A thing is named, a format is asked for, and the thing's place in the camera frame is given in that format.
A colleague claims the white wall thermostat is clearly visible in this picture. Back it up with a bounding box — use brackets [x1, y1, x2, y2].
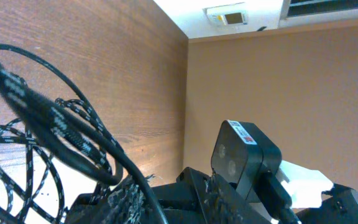
[204, 2, 248, 27]

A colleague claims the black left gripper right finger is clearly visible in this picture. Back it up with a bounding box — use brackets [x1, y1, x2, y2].
[177, 167, 269, 224]

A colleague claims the thin black cable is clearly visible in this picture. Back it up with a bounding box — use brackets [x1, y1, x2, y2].
[0, 39, 169, 224]

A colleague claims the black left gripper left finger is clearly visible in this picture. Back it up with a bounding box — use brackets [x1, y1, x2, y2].
[65, 176, 154, 224]

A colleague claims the black and white braided cable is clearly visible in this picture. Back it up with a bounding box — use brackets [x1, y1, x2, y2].
[0, 70, 127, 224]

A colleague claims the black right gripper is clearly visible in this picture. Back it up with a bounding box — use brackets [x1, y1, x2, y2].
[296, 184, 358, 224]

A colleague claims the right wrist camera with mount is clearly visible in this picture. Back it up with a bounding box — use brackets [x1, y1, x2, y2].
[210, 119, 335, 224]

